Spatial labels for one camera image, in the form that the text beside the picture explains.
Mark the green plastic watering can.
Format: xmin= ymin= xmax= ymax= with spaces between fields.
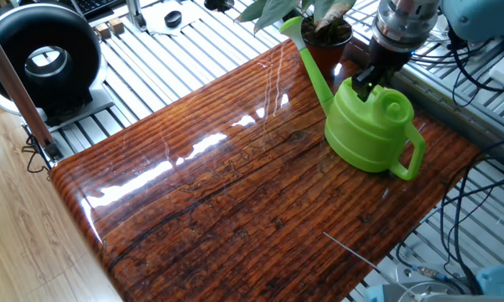
xmin=279 ymin=16 xmax=427 ymax=182

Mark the silver cable connector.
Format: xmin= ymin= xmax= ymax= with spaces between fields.
xmin=410 ymin=264 xmax=449 ymax=282

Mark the thin black looped cable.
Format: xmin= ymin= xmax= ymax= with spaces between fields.
xmin=21 ymin=133 xmax=54 ymax=175

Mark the black ring-shaped device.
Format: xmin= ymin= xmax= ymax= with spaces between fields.
xmin=0 ymin=3 xmax=117 ymax=133

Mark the black cable with grey sleeve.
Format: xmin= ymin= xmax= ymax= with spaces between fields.
xmin=396 ymin=138 xmax=504 ymax=294

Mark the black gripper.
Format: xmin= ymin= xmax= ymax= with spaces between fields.
xmin=351 ymin=37 xmax=413 ymax=102

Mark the wood grain board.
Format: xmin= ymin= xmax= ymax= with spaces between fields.
xmin=49 ymin=35 xmax=486 ymax=302

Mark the thin white cable tie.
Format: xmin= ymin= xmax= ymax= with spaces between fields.
xmin=321 ymin=232 xmax=424 ymax=301

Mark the black cable with plug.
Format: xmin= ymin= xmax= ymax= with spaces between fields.
xmin=444 ymin=23 xmax=504 ymax=108

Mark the green leafy plant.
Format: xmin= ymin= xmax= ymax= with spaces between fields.
xmin=234 ymin=0 xmax=357 ymax=37

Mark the black keyboard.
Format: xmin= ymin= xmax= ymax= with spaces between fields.
xmin=65 ymin=0 xmax=122 ymax=20

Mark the small black round cap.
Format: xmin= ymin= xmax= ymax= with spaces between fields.
xmin=164 ymin=10 xmax=183 ymax=29

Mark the white paper sheet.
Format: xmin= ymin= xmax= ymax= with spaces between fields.
xmin=141 ymin=0 xmax=206 ymax=37

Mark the aluminium upright post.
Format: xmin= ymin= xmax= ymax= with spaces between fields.
xmin=125 ymin=0 xmax=148 ymax=33

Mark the brown diagonal frame bar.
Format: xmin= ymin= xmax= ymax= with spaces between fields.
xmin=0 ymin=16 xmax=64 ymax=163

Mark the small black device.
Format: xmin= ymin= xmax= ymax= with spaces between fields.
xmin=204 ymin=0 xmax=235 ymax=13

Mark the small wooden cube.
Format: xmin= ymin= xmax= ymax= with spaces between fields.
xmin=94 ymin=23 xmax=112 ymax=41
xmin=108 ymin=17 xmax=126 ymax=35

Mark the silver robot mounting plate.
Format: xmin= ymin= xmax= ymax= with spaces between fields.
xmin=396 ymin=262 xmax=479 ymax=302

